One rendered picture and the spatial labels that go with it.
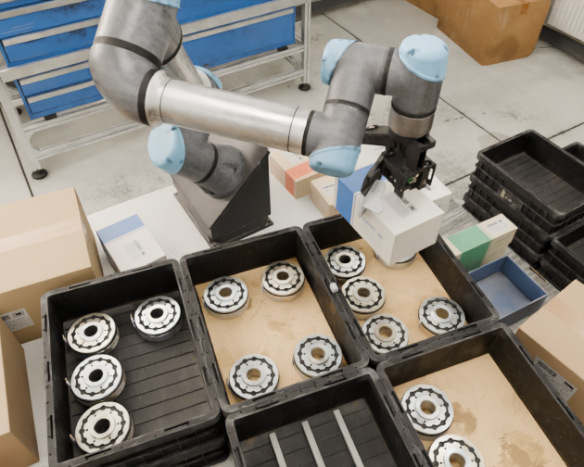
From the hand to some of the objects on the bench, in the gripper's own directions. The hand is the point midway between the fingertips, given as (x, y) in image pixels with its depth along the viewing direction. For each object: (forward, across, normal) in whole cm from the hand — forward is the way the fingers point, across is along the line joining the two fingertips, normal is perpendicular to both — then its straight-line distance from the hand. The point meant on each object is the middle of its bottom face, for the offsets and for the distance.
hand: (386, 202), depth 107 cm
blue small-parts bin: (+40, +30, -14) cm, 53 cm away
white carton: (+41, +33, +24) cm, 58 cm away
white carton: (+41, -46, +47) cm, 77 cm away
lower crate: (+41, -57, +6) cm, 70 cm away
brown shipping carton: (+41, -91, +21) cm, 102 cm away
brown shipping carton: (+40, +32, -42) cm, 66 cm away
